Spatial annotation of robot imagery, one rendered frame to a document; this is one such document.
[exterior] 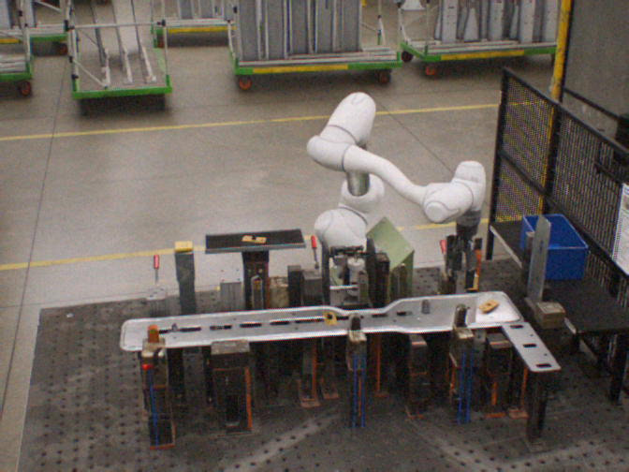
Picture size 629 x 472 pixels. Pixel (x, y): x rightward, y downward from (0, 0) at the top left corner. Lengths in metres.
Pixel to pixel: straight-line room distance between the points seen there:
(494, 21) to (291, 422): 8.40
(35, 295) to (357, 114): 2.90
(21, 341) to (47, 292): 0.56
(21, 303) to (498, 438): 3.28
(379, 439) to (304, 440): 0.25
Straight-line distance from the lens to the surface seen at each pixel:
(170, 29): 11.82
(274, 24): 9.65
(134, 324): 2.96
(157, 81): 9.03
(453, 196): 2.65
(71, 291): 5.40
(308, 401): 3.02
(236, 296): 2.97
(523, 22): 10.74
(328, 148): 3.03
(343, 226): 3.52
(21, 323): 5.15
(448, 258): 3.08
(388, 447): 2.84
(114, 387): 3.19
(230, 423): 2.88
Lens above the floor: 2.48
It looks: 25 degrees down
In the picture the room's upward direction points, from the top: straight up
